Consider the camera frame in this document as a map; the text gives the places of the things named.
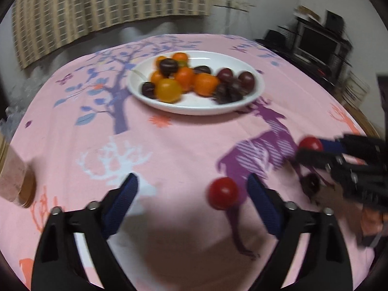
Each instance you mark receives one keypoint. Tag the yellowish orange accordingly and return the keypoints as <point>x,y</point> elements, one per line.
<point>169,90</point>

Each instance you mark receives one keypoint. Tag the black speaker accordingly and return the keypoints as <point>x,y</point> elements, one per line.
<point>334,21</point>

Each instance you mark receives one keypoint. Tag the red cherry tomato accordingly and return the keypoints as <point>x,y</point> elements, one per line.
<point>222,193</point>
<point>310,143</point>

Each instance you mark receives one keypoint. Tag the computer monitor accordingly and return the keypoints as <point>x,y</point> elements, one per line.
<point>318,44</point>

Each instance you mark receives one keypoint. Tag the greenish orange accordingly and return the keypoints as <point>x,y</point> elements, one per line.
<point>182,64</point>

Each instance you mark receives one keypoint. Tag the striped beige curtain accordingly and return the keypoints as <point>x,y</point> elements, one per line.
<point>100,9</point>

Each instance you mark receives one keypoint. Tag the dark brown water chestnut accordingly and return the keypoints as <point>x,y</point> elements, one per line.
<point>202,69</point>
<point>222,93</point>
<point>310,185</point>
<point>237,91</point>

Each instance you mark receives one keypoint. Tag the black desk shelf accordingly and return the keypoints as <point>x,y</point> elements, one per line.
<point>306,60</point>

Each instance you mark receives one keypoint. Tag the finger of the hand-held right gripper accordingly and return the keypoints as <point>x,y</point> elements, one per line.
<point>333,145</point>
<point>315,159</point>

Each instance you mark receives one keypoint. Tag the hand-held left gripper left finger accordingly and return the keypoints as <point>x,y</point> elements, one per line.
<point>121,206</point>

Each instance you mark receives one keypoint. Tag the pink deer print tablecloth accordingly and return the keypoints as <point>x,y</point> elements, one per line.
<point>169,145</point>

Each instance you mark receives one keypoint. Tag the jar with cream lid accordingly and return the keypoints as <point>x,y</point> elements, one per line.
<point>13,175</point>

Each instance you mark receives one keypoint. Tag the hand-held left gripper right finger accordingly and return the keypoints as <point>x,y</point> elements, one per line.
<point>263,206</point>

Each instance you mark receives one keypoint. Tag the white plastic bucket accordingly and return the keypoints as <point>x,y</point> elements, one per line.
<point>357,88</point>

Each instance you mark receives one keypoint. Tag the person's right hand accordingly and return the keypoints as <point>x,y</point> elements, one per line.
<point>371,221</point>

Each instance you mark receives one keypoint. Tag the dark purple plum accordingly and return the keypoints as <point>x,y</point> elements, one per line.
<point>168,66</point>
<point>225,75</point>

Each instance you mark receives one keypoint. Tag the black hat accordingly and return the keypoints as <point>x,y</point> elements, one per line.
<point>271,39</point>

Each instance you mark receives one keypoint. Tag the wooden board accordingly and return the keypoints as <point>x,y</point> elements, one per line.
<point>307,12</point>

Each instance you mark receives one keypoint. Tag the white oval plate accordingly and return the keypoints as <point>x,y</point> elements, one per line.
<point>200,104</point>

